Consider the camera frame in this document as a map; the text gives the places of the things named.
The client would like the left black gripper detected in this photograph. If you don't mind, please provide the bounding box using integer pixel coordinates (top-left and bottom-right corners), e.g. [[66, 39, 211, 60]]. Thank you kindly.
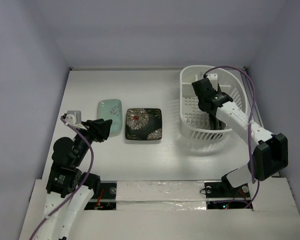
[[73, 117, 112, 165]]

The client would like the light green speckled plate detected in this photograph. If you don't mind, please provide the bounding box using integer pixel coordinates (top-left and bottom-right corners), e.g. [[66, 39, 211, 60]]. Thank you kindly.
[[97, 99, 123, 137]]

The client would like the black floral square plate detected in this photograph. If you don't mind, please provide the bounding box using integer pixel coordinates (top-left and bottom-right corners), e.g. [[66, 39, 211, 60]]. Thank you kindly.
[[125, 108, 163, 141]]

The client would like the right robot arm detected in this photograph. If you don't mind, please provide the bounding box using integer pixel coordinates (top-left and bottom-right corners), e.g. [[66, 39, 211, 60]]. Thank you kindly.
[[191, 78, 288, 197]]

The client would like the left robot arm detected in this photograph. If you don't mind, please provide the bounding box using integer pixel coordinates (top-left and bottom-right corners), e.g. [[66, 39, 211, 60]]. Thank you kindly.
[[32, 114, 112, 240]]

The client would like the white plastic dish rack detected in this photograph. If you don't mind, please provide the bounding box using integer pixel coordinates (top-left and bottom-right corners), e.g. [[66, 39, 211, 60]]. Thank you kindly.
[[179, 65, 250, 141]]

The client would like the black plain plate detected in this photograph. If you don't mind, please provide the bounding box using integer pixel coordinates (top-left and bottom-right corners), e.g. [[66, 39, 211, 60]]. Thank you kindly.
[[216, 119, 227, 131]]

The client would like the foil covered front board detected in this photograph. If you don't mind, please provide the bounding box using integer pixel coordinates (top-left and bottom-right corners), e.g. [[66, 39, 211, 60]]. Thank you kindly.
[[18, 177, 300, 240]]

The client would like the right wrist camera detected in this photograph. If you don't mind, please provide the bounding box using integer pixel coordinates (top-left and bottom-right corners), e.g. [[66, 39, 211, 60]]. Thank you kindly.
[[206, 73, 219, 91]]

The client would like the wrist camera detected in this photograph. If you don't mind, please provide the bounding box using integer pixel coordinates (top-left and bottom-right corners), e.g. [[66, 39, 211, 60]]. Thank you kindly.
[[65, 110, 82, 127], [206, 73, 219, 91]]

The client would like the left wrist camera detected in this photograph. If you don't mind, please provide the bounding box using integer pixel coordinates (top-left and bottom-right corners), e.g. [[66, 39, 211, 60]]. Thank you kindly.
[[65, 110, 82, 127]]

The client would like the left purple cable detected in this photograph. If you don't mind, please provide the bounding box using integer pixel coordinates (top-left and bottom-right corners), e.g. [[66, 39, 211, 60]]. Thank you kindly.
[[28, 116, 95, 240]]

